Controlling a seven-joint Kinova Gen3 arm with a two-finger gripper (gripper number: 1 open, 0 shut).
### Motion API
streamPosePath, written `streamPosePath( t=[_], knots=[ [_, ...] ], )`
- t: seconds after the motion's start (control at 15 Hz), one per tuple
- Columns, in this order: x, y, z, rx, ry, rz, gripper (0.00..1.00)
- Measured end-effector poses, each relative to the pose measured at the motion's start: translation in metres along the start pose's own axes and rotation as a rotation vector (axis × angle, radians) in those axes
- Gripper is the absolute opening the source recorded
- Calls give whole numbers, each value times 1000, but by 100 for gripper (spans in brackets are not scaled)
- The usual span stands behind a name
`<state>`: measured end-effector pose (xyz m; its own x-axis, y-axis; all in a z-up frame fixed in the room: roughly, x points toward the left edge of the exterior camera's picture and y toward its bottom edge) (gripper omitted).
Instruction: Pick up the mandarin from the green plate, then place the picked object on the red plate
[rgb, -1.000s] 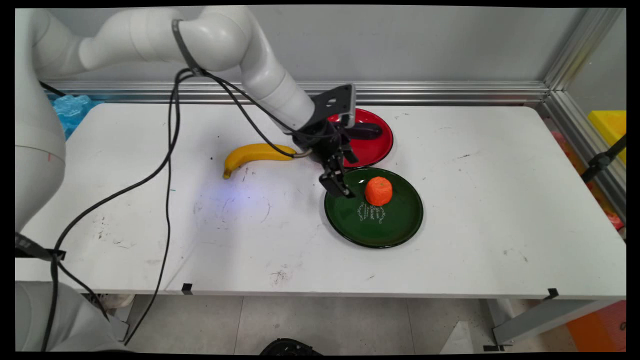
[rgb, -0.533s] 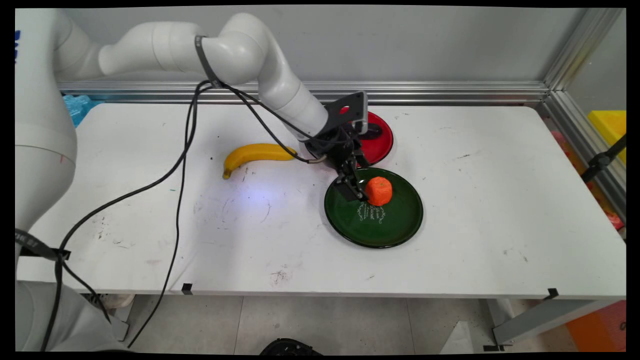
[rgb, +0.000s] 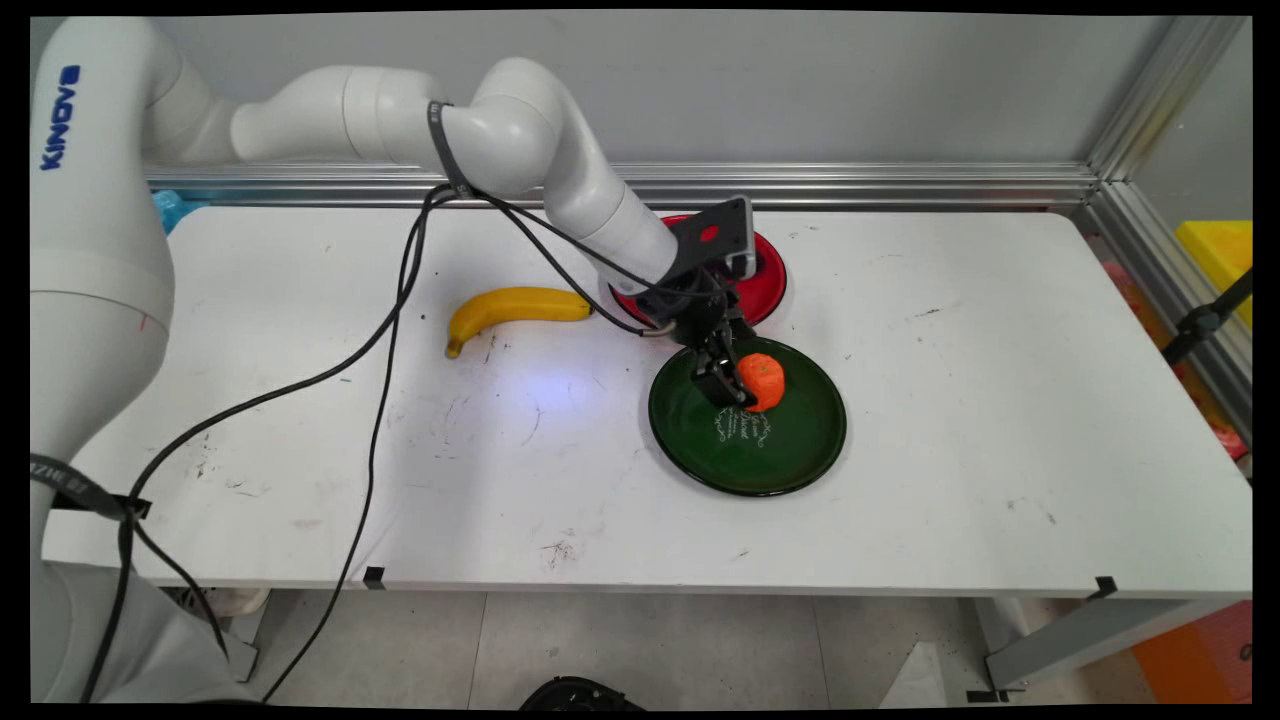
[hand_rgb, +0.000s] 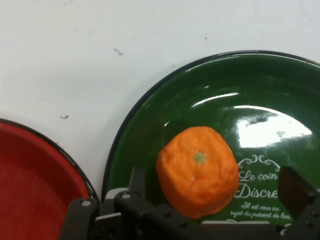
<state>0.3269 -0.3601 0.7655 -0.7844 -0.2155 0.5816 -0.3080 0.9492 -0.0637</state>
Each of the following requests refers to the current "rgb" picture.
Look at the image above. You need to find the black round object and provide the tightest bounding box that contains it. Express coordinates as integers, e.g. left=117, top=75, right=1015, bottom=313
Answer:
left=520, top=676, right=647, bottom=711

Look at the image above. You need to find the long black cable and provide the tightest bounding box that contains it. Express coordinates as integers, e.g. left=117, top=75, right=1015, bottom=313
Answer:
left=262, top=195, right=441, bottom=701
left=80, top=185, right=451, bottom=704

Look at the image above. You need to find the red plate with dark rim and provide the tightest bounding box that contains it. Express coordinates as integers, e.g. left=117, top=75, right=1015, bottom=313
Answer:
left=608, top=213, right=788, bottom=331

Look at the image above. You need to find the orange fruit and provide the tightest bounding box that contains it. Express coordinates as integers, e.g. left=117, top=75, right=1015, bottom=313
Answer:
left=737, top=352, right=787, bottom=414

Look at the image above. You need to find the long aluminium frame rail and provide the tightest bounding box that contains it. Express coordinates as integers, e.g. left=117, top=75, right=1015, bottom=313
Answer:
left=145, top=163, right=1101, bottom=211

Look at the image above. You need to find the black velcro strap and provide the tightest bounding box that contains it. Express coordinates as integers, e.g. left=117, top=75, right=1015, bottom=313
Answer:
left=30, top=453, right=153, bottom=523
left=427, top=100, right=478, bottom=201

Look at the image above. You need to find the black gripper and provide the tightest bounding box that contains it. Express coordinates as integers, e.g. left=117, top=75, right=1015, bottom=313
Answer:
left=660, top=272, right=761, bottom=409

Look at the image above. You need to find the dark green plate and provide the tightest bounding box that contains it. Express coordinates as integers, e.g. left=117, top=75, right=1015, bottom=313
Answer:
left=647, top=335, right=849, bottom=498

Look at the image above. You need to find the angled aluminium frame rail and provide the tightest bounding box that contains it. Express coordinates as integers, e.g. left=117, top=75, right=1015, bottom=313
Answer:
left=1072, top=15, right=1253, bottom=446

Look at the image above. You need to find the yellow plastic bin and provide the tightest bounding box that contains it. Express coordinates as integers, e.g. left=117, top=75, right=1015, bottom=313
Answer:
left=1174, top=220, right=1253, bottom=331

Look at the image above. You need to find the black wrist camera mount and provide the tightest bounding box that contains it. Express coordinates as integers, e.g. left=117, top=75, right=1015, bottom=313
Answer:
left=662, top=196, right=757, bottom=283

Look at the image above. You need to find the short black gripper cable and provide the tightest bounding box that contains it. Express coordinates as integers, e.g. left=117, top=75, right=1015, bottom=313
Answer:
left=470, top=190, right=691, bottom=337

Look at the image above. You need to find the black clamp stand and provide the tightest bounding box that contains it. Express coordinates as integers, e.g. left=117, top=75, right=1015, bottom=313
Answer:
left=1160, top=268, right=1253, bottom=367

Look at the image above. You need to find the grey table leg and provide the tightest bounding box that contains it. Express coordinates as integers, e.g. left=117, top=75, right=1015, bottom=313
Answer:
left=983, top=597, right=1251, bottom=693

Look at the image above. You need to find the orange box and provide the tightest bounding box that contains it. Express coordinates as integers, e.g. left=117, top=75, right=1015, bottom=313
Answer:
left=1130, top=600, right=1253, bottom=704

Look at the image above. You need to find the blue plastic bag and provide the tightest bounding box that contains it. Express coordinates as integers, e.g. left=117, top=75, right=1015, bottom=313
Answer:
left=152, top=190, right=213, bottom=237

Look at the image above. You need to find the yellow banana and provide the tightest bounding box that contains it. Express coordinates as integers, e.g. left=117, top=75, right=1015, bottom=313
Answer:
left=444, top=286, right=595, bottom=360

